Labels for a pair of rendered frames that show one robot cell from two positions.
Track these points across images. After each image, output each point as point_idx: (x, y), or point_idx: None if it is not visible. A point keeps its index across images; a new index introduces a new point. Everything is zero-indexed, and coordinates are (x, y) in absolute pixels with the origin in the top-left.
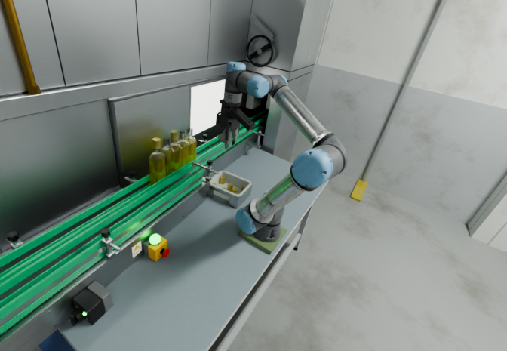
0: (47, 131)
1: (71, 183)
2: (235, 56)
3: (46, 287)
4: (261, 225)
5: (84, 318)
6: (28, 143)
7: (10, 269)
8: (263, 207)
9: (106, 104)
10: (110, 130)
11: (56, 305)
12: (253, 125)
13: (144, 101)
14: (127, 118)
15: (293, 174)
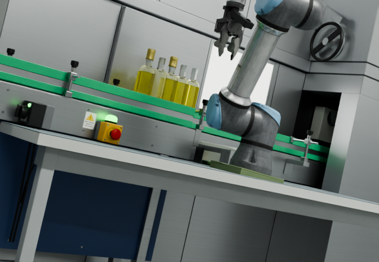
0: (68, 3)
1: (61, 62)
2: (290, 46)
3: (17, 69)
4: (229, 106)
5: (26, 112)
6: (52, 3)
7: None
8: (232, 77)
9: (119, 9)
10: (113, 36)
11: (14, 90)
12: (251, 23)
13: (154, 23)
14: (132, 29)
15: (254, 7)
